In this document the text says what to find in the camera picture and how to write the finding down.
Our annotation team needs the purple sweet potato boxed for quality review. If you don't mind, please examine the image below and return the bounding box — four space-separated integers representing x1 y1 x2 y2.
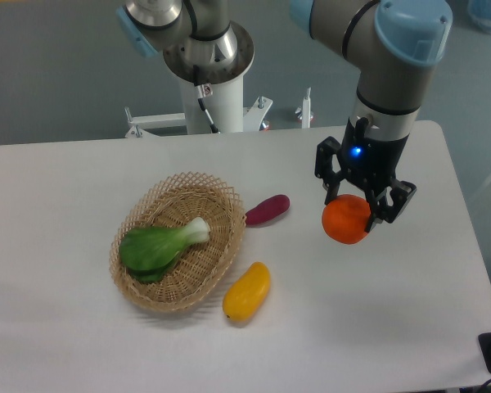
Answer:
245 194 291 226

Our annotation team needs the yellow mango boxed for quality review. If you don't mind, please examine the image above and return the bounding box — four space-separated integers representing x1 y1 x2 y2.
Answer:
222 261 271 323

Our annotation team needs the woven wicker basket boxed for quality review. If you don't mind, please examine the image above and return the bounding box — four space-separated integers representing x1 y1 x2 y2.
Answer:
110 172 246 313

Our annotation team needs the black cable on pedestal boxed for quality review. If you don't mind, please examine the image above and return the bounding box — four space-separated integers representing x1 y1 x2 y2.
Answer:
192 65 221 134

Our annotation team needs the orange fruit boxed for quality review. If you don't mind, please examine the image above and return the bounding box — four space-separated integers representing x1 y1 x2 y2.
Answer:
322 194 371 245

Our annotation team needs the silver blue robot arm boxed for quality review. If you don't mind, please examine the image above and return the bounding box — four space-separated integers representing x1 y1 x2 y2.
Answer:
115 1 453 230

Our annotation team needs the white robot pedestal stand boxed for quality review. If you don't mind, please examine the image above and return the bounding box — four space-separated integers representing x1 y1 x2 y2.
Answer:
124 73 273 138

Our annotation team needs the green bok choy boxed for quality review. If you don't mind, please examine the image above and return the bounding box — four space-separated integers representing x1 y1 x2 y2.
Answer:
119 217 210 283

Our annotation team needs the blue object top right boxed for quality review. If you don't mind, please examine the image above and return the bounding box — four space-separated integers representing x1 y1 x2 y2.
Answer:
467 0 491 34

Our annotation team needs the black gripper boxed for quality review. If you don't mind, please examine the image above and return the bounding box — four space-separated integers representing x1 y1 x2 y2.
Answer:
314 117 417 233

